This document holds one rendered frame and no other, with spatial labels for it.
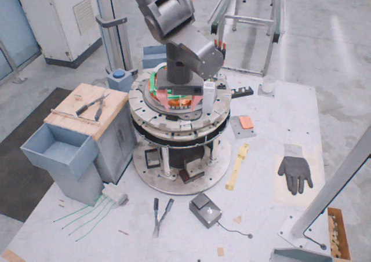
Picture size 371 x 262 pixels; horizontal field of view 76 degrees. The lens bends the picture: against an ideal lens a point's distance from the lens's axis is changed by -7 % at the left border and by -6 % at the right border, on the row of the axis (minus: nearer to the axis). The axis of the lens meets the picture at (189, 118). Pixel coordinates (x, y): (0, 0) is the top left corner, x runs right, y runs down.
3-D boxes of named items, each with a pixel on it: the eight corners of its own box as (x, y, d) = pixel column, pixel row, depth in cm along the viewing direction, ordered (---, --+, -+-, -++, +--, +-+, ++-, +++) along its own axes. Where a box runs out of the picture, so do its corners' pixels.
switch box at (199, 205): (208, 229, 79) (209, 222, 75) (188, 208, 84) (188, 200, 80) (221, 217, 82) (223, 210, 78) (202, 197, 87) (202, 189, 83)
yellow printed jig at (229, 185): (233, 192, 88) (235, 187, 86) (224, 188, 89) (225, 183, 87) (249, 147, 103) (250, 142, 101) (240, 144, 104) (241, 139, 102)
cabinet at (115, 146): (116, 187, 90) (97, 140, 71) (74, 172, 94) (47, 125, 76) (139, 147, 103) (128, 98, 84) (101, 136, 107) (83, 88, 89)
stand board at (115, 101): (97, 141, 71) (94, 135, 69) (46, 126, 75) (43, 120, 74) (129, 98, 85) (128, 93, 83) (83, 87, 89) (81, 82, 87)
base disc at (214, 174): (222, 206, 83) (222, 204, 83) (116, 181, 90) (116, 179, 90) (236, 124, 110) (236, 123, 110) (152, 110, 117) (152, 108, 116)
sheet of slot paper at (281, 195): (324, 213, 82) (325, 213, 82) (270, 200, 86) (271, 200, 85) (319, 146, 103) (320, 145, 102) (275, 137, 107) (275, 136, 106)
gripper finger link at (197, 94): (201, 119, 61) (204, 88, 54) (171, 119, 60) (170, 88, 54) (199, 101, 65) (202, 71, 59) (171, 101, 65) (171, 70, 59)
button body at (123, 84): (140, 119, 114) (131, 73, 96) (129, 128, 110) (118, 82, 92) (129, 113, 117) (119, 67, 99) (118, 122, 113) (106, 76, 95)
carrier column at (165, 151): (170, 178, 90) (166, 141, 75) (163, 177, 90) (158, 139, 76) (172, 173, 92) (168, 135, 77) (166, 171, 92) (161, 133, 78)
